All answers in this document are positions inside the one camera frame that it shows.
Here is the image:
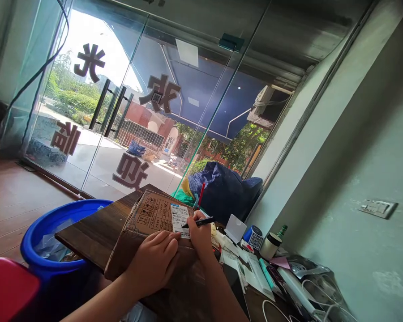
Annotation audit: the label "black phone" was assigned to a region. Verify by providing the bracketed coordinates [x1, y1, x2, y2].
[221, 261, 253, 319]

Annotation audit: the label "red stool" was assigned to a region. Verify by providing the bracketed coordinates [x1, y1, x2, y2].
[0, 257, 41, 322]

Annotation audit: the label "white cable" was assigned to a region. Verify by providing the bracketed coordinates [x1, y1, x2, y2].
[262, 299, 291, 322]
[301, 277, 356, 322]

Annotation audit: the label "person's left hand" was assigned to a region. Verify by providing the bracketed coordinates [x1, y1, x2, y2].
[123, 230, 182, 298]

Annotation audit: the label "green plastic bag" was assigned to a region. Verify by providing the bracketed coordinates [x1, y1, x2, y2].
[172, 178, 202, 211]

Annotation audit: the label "black marker pen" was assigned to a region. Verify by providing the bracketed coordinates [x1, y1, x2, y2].
[181, 217, 215, 229]

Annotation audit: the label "brown cardboard box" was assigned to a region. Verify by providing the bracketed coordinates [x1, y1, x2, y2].
[104, 189, 219, 304]

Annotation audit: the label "blue plastic bucket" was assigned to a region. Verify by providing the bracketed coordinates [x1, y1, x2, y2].
[20, 199, 115, 302]

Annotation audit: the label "glass door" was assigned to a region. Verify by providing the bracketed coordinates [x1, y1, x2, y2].
[0, 0, 309, 202]

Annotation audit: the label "white card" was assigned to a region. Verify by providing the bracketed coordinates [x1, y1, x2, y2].
[227, 214, 247, 243]

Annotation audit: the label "black hanging cable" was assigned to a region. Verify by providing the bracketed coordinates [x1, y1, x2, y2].
[6, 0, 71, 109]

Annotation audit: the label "teal pen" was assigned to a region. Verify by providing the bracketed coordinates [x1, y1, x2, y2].
[258, 258, 276, 290]

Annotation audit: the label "person's left fingers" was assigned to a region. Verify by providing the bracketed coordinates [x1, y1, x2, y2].
[147, 230, 182, 273]

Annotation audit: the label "white power strip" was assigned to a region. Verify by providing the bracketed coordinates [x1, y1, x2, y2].
[278, 267, 326, 319]

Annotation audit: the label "person's right hand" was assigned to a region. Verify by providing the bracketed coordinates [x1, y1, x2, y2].
[186, 210, 214, 258]

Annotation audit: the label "white jar with black lid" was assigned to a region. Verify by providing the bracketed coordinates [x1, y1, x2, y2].
[260, 232, 284, 260]

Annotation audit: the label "blue awning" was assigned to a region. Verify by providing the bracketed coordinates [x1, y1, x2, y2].
[114, 20, 266, 145]

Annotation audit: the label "dark blue tarpaulin bag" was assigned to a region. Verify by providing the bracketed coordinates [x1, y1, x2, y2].
[187, 161, 265, 226]

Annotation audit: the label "silver plastic bag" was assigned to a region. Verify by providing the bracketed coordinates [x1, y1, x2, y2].
[286, 254, 332, 280]

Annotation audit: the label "blue and white cylinder speaker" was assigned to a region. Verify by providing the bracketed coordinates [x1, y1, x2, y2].
[248, 225, 265, 251]

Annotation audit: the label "person's right fingers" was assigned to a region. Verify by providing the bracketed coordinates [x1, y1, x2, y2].
[186, 210, 210, 235]

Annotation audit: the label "white booklet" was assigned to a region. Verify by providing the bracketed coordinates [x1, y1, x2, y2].
[236, 253, 276, 302]

